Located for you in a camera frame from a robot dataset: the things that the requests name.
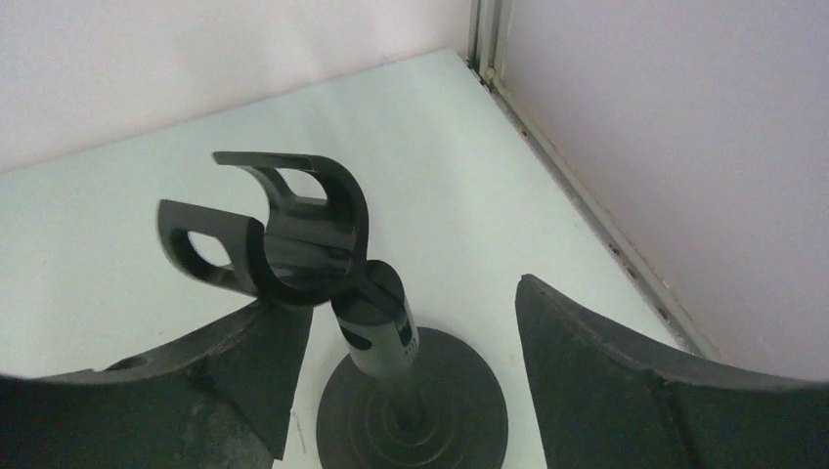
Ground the black right microphone stand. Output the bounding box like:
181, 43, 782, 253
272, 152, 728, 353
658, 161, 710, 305
157, 151, 508, 468

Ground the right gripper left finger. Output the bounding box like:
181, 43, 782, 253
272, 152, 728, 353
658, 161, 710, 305
1, 301, 313, 468

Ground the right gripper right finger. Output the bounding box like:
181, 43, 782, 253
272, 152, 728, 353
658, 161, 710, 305
515, 275, 828, 468

